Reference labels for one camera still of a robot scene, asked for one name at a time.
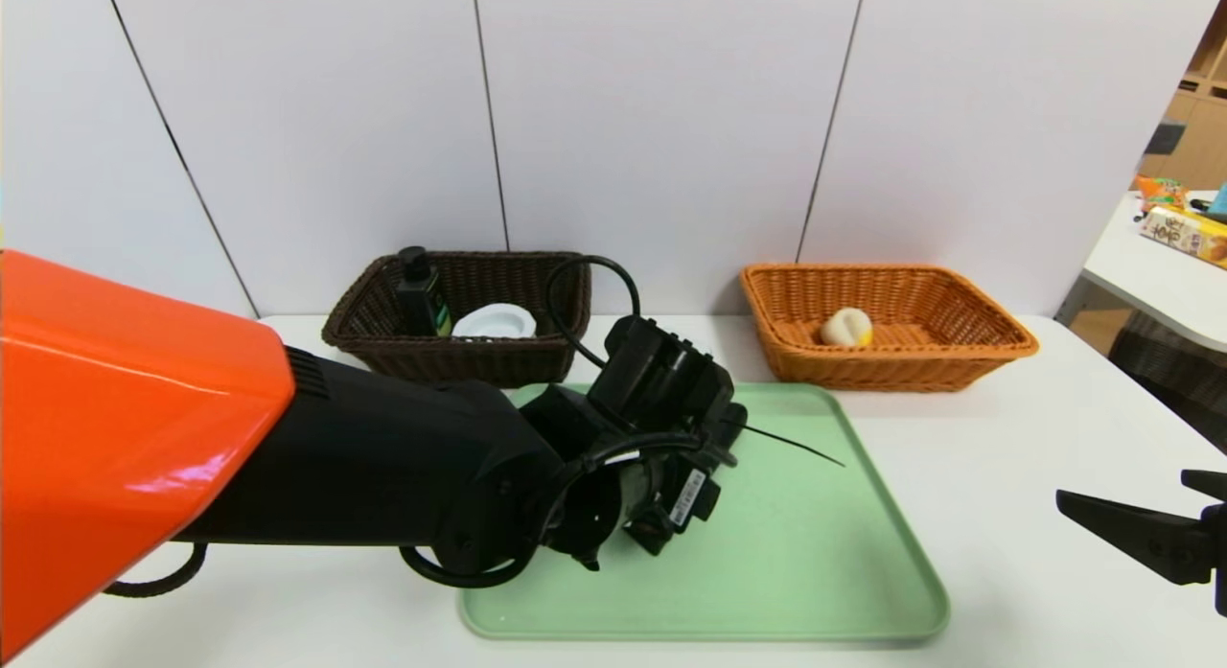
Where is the orange snack bag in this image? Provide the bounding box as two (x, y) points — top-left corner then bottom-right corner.
(1131, 176), (1188, 216)

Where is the wooden shelf unit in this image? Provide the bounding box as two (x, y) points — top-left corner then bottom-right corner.
(1136, 0), (1227, 195)

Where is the yellow snack box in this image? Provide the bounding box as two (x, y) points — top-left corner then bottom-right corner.
(1137, 207), (1227, 271)

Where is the white bun with orange top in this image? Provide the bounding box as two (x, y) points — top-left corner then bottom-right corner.
(820, 308), (875, 349)

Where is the white background table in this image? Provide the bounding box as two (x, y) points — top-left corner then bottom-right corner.
(1081, 194), (1227, 355)

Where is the white round labelled container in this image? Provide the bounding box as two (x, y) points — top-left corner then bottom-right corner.
(451, 303), (537, 341)

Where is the dark brown wicker basket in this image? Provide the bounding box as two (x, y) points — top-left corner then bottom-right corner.
(322, 252), (592, 389)

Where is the orange wicker basket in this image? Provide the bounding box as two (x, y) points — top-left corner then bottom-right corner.
(739, 264), (1039, 393)

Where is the light green plastic tray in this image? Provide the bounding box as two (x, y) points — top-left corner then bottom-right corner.
(459, 382), (950, 642)

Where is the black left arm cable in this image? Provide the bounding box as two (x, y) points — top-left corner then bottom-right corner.
(546, 255), (641, 370)

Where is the dark green bottle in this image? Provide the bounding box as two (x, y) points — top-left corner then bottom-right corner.
(396, 246), (452, 339)

